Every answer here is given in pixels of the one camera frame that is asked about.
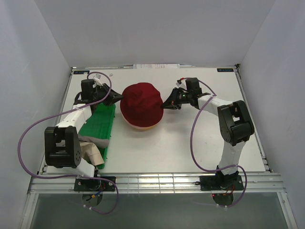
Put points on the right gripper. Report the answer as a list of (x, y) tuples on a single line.
[(171, 102)]

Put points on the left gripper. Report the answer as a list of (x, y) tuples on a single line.
[(113, 97)]

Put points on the dark red bucket hat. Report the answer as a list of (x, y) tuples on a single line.
[(141, 105)]

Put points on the yellow bucket hat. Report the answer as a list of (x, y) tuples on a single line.
[(145, 128)]

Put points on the pink bucket hat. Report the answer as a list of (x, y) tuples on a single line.
[(135, 127)]

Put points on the grey bucket hat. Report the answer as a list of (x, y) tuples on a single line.
[(100, 143)]

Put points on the beige bucket hat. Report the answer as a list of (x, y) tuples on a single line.
[(91, 153)]

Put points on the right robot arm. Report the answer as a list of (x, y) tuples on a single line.
[(235, 125)]

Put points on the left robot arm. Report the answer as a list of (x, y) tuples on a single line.
[(62, 145)]

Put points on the green plastic tray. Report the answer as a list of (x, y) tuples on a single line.
[(99, 125)]

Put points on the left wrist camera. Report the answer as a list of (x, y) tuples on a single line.
[(97, 77)]

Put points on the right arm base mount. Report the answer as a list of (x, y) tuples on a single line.
[(217, 182)]

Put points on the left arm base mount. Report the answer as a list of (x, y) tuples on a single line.
[(91, 185)]

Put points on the aluminium table rail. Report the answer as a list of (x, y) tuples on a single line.
[(156, 184)]

